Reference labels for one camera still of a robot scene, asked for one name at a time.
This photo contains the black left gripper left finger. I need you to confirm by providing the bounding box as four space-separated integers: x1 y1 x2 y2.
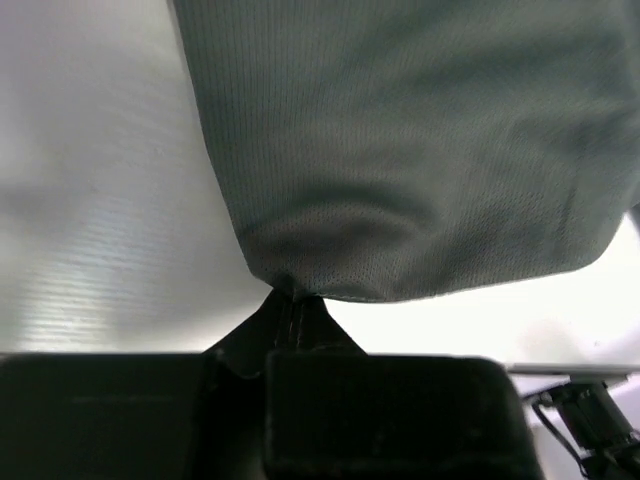
203 290 291 378

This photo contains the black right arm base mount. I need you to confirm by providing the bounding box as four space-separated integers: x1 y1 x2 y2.
526 382 639 480

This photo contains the dark grey t-shirt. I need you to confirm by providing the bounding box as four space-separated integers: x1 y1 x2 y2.
174 1 639 302

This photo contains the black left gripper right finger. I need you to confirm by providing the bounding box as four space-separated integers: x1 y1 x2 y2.
294 296 365 355

